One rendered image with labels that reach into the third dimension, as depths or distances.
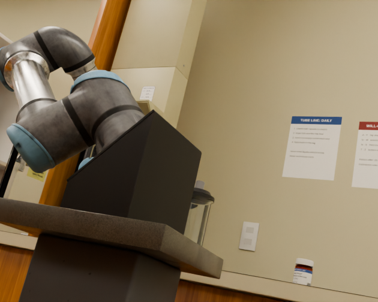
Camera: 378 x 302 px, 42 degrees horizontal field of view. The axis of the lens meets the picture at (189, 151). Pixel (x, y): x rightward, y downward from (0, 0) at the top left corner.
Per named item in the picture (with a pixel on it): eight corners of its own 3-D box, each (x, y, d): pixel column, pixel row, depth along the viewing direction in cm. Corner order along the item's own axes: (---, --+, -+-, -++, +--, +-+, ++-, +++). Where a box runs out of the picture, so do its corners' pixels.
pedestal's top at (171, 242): (159, 251, 71) (166, 223, 72) (-12, 219, 83) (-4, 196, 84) (219, 279, 99) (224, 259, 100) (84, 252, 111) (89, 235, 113)
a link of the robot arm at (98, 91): (135, 94, 98) (110, 53, 105) (75, 127, 96) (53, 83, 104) (151, 128, 108) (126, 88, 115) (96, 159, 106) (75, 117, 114)
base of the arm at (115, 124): (158, 119, 90) (136, 85, 96) (87, 163, 90) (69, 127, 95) (182, 157, 103) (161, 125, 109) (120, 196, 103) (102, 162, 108)
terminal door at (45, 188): (60, 234, 188) (89, 136, 200) (-9, 213, 165) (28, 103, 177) (59, 234, 188) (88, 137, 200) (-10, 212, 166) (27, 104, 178)
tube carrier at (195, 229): (203, 269, 151) (216, 202, 157) (197, 265, 141) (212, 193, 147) (169, 262, 154) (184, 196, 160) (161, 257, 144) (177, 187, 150)
